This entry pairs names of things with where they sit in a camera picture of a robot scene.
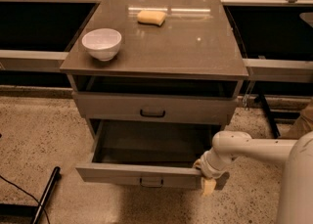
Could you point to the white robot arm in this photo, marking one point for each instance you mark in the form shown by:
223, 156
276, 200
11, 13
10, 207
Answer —
296, 156

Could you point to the yellow sponge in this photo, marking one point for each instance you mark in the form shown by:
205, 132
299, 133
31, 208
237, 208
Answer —
151, 17

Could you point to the grey drawer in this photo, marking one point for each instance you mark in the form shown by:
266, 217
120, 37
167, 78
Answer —
178, 109
147, 154

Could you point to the grey top drawer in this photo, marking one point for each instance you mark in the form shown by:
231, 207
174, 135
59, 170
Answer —
178, 109

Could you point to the grey metal rail frame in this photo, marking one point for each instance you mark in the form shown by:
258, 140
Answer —
258, 70

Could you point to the white bowl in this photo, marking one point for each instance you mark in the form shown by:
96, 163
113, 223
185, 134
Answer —
102, 44

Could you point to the grey drawer cabinet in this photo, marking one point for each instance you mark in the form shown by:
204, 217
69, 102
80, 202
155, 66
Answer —
193, 53

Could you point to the black stand leg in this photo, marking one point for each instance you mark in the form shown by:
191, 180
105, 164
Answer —
40, 209
271, 119

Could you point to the black stand leg right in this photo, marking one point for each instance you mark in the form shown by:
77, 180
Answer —
271, 119

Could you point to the black stand leg left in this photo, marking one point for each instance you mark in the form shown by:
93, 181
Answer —
40, 209

